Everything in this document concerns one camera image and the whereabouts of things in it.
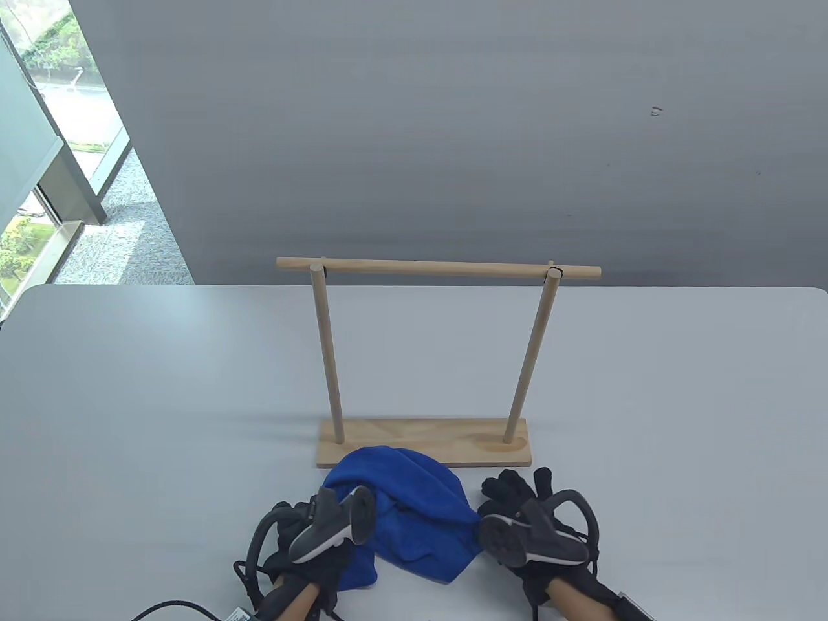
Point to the person's left hand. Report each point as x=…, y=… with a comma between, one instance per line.
x=323, y=572

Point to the person's right hand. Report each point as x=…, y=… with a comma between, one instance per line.
x=563, y=579

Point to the person's right fingers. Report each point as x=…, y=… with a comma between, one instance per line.
x=506, y=486

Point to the person's left fingers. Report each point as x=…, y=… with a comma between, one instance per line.
x=292, y=512

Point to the blue cloth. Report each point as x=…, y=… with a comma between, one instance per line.
x=414, y=511

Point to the person's left forearm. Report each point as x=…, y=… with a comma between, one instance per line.
x=294, y=601

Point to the person's right forearm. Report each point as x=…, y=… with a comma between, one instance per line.
x=579, y=608

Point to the grey controller on left glove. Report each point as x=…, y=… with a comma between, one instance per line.
x=330, y=524

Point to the grey controller on glove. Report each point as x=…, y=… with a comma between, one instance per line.
x=330, y=524
x=537, y=537

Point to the grey controller on right glove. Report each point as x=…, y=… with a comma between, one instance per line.
x=537, y=537

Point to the wooden towel rack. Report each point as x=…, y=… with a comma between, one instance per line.
x=424, y=441

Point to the grey roller blind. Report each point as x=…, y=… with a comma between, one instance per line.
x=22, y=129

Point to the dark window frame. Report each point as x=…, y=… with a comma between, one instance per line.
x=77, y=174

